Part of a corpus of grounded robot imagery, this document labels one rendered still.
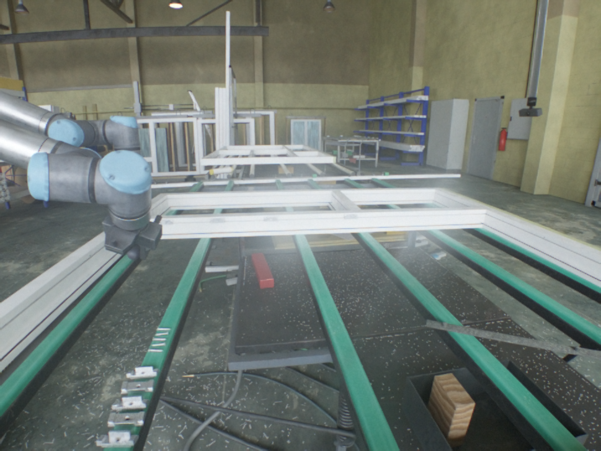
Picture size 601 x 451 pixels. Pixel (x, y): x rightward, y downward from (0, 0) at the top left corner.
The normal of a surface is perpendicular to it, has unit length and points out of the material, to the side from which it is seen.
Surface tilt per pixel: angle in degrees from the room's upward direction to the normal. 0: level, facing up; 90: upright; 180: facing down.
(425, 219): 90
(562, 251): 90
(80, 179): 79
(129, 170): 43
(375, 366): 0
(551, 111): 90
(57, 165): 50
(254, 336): 0
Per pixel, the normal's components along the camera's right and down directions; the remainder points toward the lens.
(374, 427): 0.00, -0.95
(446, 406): -0.99, 0.04
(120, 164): 0.44, -0.53
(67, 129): 0.18, 0.32
